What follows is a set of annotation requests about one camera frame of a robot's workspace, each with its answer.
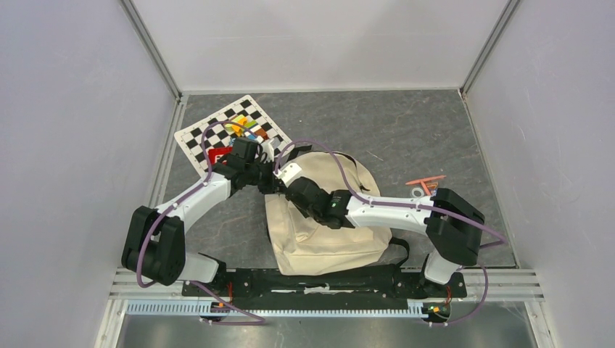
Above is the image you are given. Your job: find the beige canvas backpack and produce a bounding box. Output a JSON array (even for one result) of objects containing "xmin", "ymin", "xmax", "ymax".
[{"xmin": 265, "ymin": 152, "xmax": 410, "ymax": 276}]

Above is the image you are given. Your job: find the clear tape roll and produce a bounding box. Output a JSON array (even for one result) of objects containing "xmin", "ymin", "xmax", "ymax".
[{"xmin": 410, "ymin": 187, "xmax": 425, "ymax": 198}]

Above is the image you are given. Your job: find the salmon pencil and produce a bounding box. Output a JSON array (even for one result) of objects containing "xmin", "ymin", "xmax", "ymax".
[
  {"xmin": 421, "ymin": 181, "xmax": 438, "ymax": 196},
  {"xmin": 405, "ymin": 175, "xmax": 446, "ymax": 186}
]

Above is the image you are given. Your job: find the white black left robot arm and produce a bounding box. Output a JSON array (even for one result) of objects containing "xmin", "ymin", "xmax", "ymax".
[{"xmin": 121, "ymin": 137, "xmax": 280, "ymax": 296}]

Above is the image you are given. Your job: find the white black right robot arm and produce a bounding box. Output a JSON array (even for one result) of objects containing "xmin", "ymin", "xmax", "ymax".
[{"xmin": 285, "ymin": 178, "xmax": 483, "ymax": 296}]

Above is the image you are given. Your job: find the red plastic block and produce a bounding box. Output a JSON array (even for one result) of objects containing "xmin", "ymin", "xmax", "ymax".
[{"xmin": 207, "ymin": 146, "xmax": 232, "ymax": 165}]

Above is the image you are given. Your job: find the orange block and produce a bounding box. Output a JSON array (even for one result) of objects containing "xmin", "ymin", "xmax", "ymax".
[{"xmin": 234, "ymin": 116, "xmax": 249, "ymax": 136}]

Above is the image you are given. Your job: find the brown block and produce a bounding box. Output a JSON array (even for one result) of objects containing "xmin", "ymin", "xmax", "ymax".
[{"xmin": 255, "ymin": 128, "xmax": 269, "ymax": 140}]

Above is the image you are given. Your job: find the green yellow block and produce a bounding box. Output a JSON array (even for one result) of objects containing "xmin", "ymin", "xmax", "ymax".
[{"xmin": 224, "ymin": 115, "xmax": 246, "ymax": 136}]

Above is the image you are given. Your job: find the black white chessboard mat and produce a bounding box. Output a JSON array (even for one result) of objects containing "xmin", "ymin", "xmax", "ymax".
[{"xmin": 174, "ymin": 95, "xmax": 291, "ymax": 176}]

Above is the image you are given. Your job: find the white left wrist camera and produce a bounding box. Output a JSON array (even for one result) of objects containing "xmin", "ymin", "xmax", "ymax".
[{"xmin": 260, "ymin": 138, "xmax": 278, "ymax": 162}]

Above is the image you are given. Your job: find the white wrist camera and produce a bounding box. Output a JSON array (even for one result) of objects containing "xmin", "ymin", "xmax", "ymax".
[
  {"xmin": 274, "ymin": 163, "xmax": 302, "ymax": 187},
  {"xmin": 260, "ymin": 138, "xmax": 278, "ymax": 162}
]

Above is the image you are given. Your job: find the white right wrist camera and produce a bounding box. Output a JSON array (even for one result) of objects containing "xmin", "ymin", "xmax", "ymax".
[{"xmin": 274, "ymin": 163, "xmax": 302, "ymax": 187}]

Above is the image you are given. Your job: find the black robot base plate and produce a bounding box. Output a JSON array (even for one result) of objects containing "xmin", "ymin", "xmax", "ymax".
[{"xmin": 206, "ymin": 264, "xmax": 467, "ymax": 310}]

